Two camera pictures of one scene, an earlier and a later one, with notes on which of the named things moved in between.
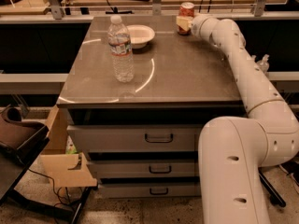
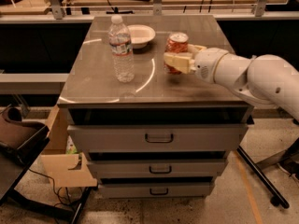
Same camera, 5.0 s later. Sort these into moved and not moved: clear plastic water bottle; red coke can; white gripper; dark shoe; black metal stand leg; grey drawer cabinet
Moved: red coke can; white gripper
Not moved: clear plastic water bottle; black metal stand leg; grey drawer cabinet; dark shoe
